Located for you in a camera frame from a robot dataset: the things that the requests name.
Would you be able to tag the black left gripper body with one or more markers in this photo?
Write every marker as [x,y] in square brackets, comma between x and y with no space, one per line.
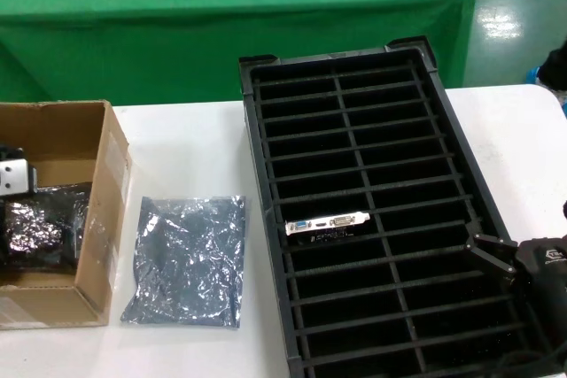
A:
[32,179]

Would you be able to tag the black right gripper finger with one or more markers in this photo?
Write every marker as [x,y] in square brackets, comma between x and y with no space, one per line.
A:
[494,252]

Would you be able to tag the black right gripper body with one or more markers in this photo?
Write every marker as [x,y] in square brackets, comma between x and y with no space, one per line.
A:
[547,276]

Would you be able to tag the silver antistatic bag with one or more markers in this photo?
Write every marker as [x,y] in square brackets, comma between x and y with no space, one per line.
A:
[40,227]

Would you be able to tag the open brown cardboard box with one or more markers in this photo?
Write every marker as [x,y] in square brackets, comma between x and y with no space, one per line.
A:
[62,139]

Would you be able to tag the black slotted plastic container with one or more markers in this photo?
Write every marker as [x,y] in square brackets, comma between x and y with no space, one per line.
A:
[447,130]

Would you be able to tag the flat empty antistatic bag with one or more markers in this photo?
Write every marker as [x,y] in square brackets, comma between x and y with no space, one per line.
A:
[190,263]

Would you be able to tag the person in dark clothing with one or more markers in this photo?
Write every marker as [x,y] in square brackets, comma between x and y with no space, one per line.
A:
[553,68]

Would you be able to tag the green cloth covered table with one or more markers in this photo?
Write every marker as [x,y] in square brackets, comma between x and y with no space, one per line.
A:
[266,19]

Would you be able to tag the graphics card with plain bracket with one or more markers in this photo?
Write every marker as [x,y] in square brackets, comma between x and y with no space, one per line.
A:
[328,224]

